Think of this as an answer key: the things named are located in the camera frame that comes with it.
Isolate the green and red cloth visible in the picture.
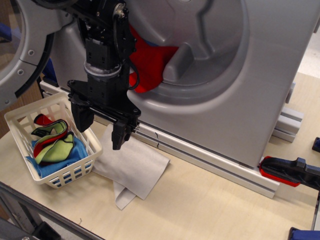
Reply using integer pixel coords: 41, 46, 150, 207
31, 113, 74, 164

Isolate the black clamp right edge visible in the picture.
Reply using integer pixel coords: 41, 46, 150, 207
312, 137, 320, 153

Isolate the metal table frame bar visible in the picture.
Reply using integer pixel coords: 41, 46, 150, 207
0, 181, 102, 240

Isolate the blue clamp bottom right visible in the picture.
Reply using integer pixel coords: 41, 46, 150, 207
288, 227, 320, 240

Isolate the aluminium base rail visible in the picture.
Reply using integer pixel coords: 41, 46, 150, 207
39, 80, 281, 200

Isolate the grey washing machine door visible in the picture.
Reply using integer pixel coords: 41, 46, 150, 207
0, 0, 72, 110

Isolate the grey cloth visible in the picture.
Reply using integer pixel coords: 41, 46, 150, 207
93, 124, 170, 210

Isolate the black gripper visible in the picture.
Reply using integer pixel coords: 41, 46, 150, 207
67, 74, 141, 150

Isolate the grey toy washing machine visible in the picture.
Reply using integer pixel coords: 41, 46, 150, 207
41, 0, 320, 169

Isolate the white plastic basket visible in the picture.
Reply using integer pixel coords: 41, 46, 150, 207
4, 92, 103, 189

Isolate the blue cloth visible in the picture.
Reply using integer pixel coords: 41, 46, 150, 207
25, 135, 88, 178

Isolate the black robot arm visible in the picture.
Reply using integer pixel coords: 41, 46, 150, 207
36, 0, 141, 150

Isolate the black and red clamp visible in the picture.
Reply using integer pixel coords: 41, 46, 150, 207
259, 156, 320, 191

